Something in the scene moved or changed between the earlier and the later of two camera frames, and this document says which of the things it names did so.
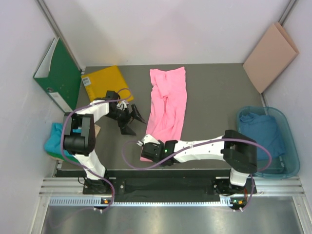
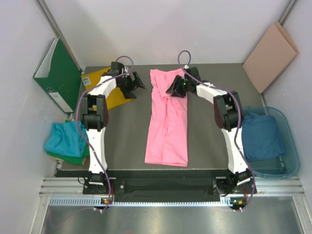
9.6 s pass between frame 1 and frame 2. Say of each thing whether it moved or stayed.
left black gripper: moved
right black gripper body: moved
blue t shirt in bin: stayed
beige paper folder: stayed
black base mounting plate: stayed
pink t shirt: stayed
